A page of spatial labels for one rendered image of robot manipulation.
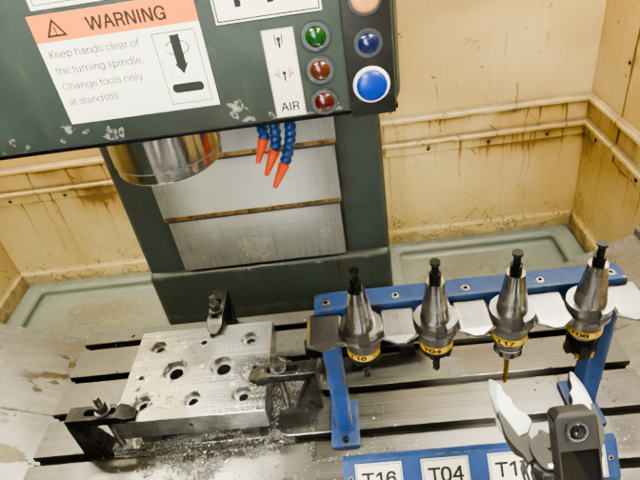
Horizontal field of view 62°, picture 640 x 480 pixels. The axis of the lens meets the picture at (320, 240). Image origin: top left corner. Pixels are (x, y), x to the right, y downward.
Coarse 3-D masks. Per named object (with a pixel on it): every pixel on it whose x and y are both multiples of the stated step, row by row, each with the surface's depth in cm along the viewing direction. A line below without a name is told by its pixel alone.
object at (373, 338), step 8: (344, 320) 80; (376, 320) 79; (344, 328) 79; (376, 328) 78; (344, 336) 78; (352, 336) 77; (360, 336) 77; (368, 336) 77; (376, 336) 77; (344, 344) 79; (352, 344) 78; (360, 344) 78; (368, 344) 78; (376, 344) 78
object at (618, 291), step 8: (616, 288) 79; (624, 288) 78; (632, 288) 78; (616, 296) 77; (624, 296) 77; (632, 296) 77; (616, 304) 76; (624, 304) 76; (632, 304) 76; (616, 312) 75; (624, 312) 75; (632, 312) 75
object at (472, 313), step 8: (456, 304) 81; (464, 304) 80; (472, 304) 80; (480, 304) 80; (464, 312) 79; (472, 312) 79; (480, 312) 78; (488, 312) 78; (464, 320) 78; (472, 320) 77; (480, 320) 77; (488, 320) 77; (464, 328) 77; (472, 328) 76; (480, 328) 76; (488, 328) 76
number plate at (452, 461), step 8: (456, 456) 89; (464, 456) 88; (424, 464) 89; (432, 464) 89; (440, 464) 89; (448, 464) 89; (456, 464) 88; (464, 464) 88; (424, 472) 89; (432, 472) 89; (440, 472) 89; (448, 472) 88; (456, 472) 88; (464, 472) 88
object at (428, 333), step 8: (416, 312) 79; (456, 312) 78; (416, 320) 78; (456, 320) 77; (424, 328) 76; (432, 328) 76; (440, 328) 76; (448, 328) 76; (456, 328) 78; (424, 336) 77; (432, 336) 77; (440, 336) 77; (448, 336) 77
